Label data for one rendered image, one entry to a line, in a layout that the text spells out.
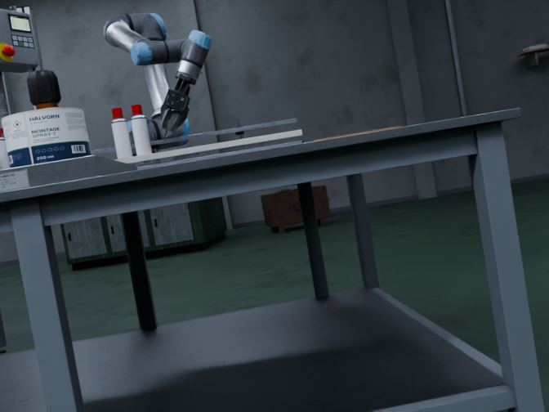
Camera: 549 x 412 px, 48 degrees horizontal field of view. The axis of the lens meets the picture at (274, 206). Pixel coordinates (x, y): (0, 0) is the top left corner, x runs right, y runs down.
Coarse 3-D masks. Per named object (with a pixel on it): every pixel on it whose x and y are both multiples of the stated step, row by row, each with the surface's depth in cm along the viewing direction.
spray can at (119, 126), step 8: (112, 112) 206; (120, 112) 206; (120, 120) 205; (112, 128) 206; (120, 128) 205; (120, 136) 205; (128, 136) 207; (120, 144) 205; (128, 144) 206; (120, 152) 205; (128, 152) 206
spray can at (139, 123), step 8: (136, 112) 205; (136, 120) 205; (144, 120) 206; (136, 128) 205; (144, 128) 205; (136, 136) 205; (144, 136) 205; (136, 144) 205; (144, 144) 205; (136, 152) 206; (144, 152) 205; (152, 160) 207
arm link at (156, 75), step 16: (128, 16) 237; (144, 16) 240; (144, 32) 239; (160, 32) 243; (160, 64) 241; (160, 80) 240; (160, 96) 239; (176, 112) 240; (160, 128) 235; (176, 144) 241
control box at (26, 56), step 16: (0, 16) 205; (0, 32) 204; (16, 32) 210; (32, 32) 215; (0, 48) 203; (16, 48) 209; (32, 48) 214; (0, 64) 204; (16, 64) 209; (32, 64) 214
